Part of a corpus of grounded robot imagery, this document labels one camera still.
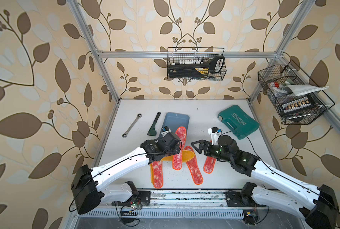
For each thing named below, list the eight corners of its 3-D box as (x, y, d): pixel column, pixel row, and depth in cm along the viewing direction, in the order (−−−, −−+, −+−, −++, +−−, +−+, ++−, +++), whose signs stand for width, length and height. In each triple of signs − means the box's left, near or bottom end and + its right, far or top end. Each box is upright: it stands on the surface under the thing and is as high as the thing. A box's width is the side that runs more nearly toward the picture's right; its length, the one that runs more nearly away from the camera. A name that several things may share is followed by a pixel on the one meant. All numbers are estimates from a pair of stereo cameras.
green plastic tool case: (240, 141, 97) (243, 137, 94) (217, 118, 110) (218, 114, 106) (259, 128, 104) (262, 124, 100) (235, 108, 117) (237, 104, 113)
